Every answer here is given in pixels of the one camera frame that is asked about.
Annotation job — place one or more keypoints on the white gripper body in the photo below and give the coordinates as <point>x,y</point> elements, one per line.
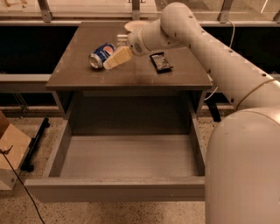
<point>136,44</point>

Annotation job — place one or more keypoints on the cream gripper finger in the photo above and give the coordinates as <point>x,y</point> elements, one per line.
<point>121,55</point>

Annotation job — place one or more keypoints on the blue pepsi can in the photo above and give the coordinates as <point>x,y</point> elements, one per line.
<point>97,57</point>

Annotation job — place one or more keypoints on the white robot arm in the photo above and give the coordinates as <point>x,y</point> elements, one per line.
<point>242,172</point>

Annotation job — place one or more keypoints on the grey cabinet with top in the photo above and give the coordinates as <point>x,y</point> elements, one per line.
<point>129,75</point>

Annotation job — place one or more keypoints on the open grey top drawer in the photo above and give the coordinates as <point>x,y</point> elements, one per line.
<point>125,149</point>

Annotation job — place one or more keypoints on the white ceramic bowl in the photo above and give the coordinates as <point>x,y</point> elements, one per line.
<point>133,25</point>

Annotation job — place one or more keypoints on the black stand leg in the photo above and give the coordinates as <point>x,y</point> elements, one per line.
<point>211,103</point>

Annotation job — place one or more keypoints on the cardboard box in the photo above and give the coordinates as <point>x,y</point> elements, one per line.
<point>14,143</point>

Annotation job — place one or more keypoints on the black bar on floor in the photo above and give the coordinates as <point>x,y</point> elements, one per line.
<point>26,165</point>

